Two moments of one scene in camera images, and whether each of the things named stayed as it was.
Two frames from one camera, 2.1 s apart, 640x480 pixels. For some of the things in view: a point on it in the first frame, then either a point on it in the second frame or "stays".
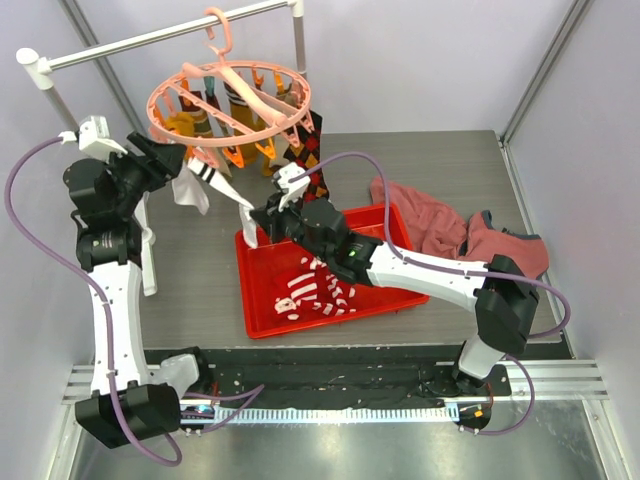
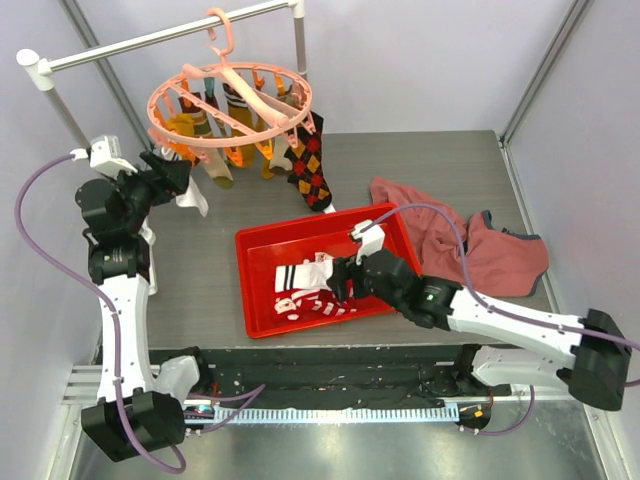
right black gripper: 278,220 to 347,279
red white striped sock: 335,299 stays
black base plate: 341,377 stays
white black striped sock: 217,178 to 310,275
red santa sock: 288,306 stays
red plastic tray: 261,268 stays
